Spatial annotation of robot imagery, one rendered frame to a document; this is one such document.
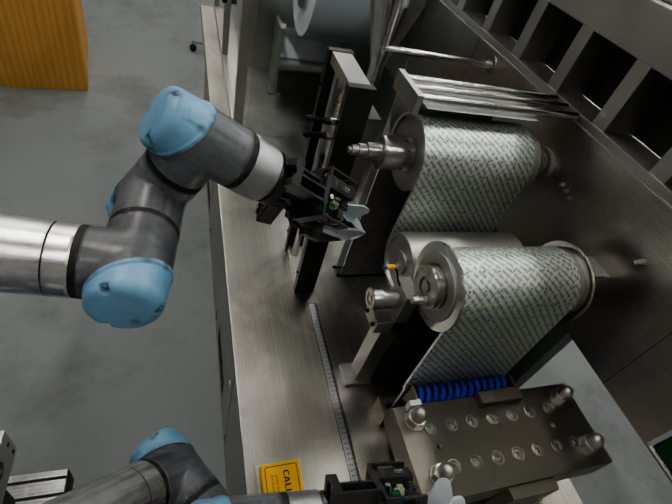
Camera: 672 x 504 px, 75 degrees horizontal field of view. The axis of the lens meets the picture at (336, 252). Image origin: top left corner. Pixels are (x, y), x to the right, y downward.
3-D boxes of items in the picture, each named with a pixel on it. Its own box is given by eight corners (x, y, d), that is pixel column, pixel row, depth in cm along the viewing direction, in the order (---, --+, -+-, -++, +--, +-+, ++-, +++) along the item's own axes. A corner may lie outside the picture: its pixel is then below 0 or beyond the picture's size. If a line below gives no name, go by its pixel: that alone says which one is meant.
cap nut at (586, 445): (572, 438, 83) (587, 428, 80) (587, 435, 84) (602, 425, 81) (584, 457, 80) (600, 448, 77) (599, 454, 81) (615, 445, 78)
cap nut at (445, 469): (425, 467, 72) (436, 457, 69) (444, 463, 73) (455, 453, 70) (433, 491, 70) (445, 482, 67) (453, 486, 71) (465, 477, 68)
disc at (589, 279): (515, 276, 89) (558, 223, 79) (517, 276, 89) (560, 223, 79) (556, 338, 79) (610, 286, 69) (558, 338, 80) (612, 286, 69)
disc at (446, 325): (404, 280, 81) (435, 221, 70) (406, 280, 81) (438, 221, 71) (435, 350, 71) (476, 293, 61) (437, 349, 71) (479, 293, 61)
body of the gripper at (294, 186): (351, 232, 60) (286, 197, 52) (308, 236, 66) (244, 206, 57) (360, 182, 62) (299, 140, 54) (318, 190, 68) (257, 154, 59)
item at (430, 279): (431, 256, 68) (441, 303, 65) (442, 256, 69) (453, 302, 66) (409, 272, 75) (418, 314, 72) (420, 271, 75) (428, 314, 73)
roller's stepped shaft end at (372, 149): (343, 151, 80) (347, 136, 77) (373, 153, 82) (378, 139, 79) (347, 162, 77) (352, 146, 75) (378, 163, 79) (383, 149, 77)
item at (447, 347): (402, 386, 83) (441, 331, 70) (502, 373, 91) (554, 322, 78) (403, 388, 83) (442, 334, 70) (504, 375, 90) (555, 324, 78)
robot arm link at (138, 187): (85, 244, 49) (135, 184, 44) (109, 183, 57) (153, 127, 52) (151, 272, 54) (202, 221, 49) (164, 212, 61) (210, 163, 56)
